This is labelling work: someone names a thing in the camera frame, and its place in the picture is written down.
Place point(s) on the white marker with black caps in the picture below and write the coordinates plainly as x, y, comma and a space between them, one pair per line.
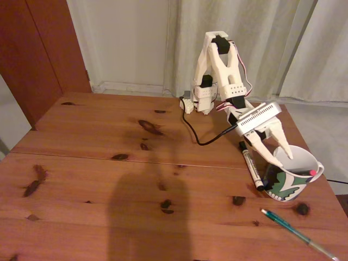
251, 166

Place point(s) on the black pen with red end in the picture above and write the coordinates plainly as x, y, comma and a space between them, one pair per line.
312, 172

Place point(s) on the white mug with green pattern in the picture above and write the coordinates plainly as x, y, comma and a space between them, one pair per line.
285, 185

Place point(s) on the silver camera box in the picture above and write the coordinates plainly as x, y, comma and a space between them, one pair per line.
258, 118

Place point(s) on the white curtain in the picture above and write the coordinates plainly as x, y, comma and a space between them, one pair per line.
258, 27
334, 54

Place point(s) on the green mechanical pencil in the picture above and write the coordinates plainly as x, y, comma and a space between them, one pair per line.
293, 231

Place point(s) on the brown wooden door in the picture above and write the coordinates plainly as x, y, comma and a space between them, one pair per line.
32, 54

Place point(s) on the white baseboard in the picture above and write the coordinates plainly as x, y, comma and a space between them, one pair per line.
130, 87

